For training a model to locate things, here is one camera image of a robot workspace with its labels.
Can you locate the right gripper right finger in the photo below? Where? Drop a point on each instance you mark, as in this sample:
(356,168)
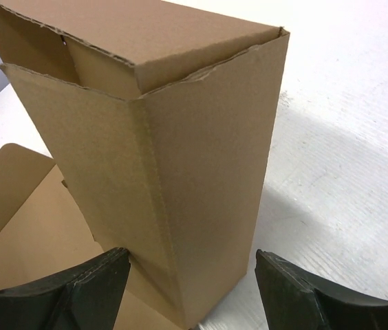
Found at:
(294,298)

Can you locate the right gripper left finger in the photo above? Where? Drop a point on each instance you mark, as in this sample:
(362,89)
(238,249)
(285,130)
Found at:
(86,296)

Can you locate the large brown cardboard box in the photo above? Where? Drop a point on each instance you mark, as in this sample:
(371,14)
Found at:
(160,118)

